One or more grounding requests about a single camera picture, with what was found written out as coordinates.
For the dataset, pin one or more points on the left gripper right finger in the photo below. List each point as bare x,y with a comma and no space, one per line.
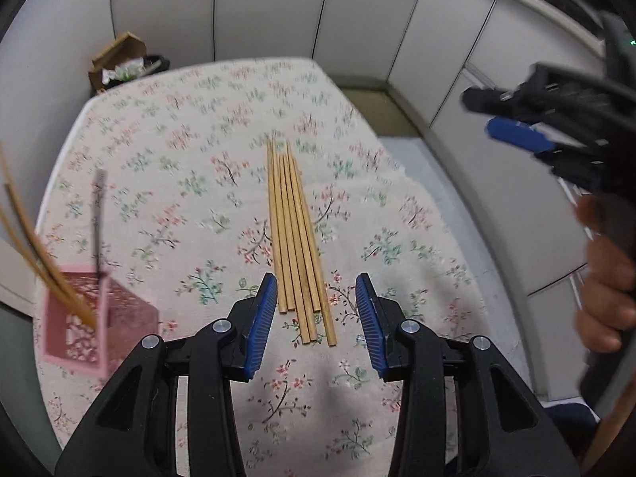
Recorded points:
464,409

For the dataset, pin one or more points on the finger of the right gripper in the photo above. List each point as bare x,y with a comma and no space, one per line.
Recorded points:
556,99
546,149

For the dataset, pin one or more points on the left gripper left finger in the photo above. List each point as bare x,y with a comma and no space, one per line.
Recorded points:
130,429

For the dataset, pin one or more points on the black chopstick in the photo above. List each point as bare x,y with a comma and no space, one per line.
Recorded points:
99,195
30,253

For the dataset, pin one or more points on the person's right hand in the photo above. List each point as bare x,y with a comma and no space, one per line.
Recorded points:
607,308

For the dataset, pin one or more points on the green floor mat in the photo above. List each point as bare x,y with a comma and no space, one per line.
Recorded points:
372,99

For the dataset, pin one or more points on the black trash bin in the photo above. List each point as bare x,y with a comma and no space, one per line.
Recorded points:
134,69

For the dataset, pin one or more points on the brown cardboard box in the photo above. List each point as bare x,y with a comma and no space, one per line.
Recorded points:
124,48

